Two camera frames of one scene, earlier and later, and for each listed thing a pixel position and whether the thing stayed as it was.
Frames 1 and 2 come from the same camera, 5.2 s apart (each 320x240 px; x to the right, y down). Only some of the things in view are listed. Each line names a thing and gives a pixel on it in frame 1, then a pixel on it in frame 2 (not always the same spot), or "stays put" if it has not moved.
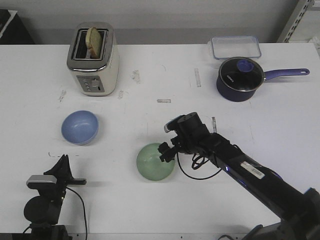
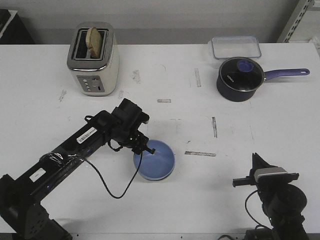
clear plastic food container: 236,47 stays put
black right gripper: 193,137 → 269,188
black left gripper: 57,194 → 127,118
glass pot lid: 242,73 stays put
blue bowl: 80,127 → 156,166
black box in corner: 13,29 stays put
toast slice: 94,42 stays put
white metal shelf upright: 301,8 stays put
